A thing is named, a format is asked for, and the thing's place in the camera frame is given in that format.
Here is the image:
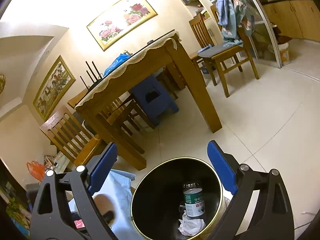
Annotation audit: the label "clear plastic water bottle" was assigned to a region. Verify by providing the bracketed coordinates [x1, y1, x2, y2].
[178, 182, 205, 219]

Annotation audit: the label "white tissue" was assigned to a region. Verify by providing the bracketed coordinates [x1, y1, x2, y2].
[178, 210, 206, 237]

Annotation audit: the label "red checkered card pack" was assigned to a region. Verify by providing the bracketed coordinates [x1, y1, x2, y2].
[74, 219, 85, 229]

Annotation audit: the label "black gold-rimmed trash bin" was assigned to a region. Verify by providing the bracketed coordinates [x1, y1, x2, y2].
[131, 157, 227, 239]

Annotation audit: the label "white coffee table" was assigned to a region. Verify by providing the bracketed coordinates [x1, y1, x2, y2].
[44, 151, 75, 174]

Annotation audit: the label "blue cartoon pig tablecloth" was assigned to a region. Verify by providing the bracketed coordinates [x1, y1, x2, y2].
[67, 168, 146, 240]

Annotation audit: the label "wooden chair near left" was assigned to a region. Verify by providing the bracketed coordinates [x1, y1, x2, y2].
[40, 106, 107, 166]

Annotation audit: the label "orange plastic bag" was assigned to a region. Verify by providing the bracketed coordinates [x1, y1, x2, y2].
[27, 161, 48, 182]

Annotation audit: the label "wooden dining table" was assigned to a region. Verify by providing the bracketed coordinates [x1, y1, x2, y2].
[75, 30, 222, 171]

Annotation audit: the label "wooden chair behind table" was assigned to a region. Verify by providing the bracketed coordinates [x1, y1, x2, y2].
[100, 95, 156, 135]

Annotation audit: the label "black wifi router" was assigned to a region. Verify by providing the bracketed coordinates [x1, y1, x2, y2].
[80, 61, 104, 92]

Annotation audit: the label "blue plastic stool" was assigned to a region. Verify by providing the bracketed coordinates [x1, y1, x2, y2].
[131, 76, 180, 126]

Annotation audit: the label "blue plastic bag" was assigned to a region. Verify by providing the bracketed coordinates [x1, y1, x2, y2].
[104, 53, 131, 77]

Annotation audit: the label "gold ceiling lamp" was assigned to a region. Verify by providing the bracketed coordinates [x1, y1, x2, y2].
[0, 74, 6, 94]

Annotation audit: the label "lace table cover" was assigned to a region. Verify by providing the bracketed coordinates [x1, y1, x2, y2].
[74, 35, 181, 110]

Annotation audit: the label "wooden chair with cushion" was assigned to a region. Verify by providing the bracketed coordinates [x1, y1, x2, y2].
[198, 17, 259, 98]

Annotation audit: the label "wooden chair far right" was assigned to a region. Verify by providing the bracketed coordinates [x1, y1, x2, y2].
[189, 13, 217, 86]

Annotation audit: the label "wooden kitchen cabinets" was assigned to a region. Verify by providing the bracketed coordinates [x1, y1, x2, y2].
[263, 0, 319, 42]

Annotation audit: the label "blue floral clothes on chair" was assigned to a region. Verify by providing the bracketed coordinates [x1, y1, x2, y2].
[215, 0, 254, 47]

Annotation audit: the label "landscape painting gold frame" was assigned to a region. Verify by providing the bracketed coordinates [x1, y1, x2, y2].
[33, 55, 76, 121]

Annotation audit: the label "peony painting gold frame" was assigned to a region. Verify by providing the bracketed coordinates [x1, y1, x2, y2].
[87, 0, 158, 51]

